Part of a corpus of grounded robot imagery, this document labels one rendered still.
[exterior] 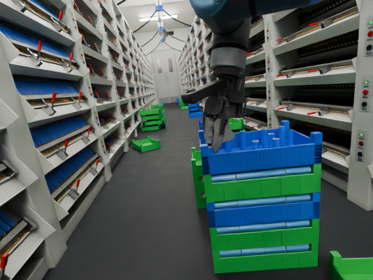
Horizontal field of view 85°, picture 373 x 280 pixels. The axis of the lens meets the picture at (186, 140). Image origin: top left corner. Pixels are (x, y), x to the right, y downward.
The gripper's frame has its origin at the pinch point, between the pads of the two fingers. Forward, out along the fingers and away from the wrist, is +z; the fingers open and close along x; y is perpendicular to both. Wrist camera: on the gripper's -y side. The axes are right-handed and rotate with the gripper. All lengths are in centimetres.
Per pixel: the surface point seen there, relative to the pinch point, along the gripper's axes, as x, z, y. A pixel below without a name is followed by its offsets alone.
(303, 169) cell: -13.5, 3.0, 20.4
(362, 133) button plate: -8, -8, 62
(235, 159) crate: -5.5, 2.0, 4.2
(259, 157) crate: -8.5, 0.9, 9.2
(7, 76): 39, -13, -51
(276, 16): 48, -71, 70
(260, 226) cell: -7.6, 21.2, 14.7
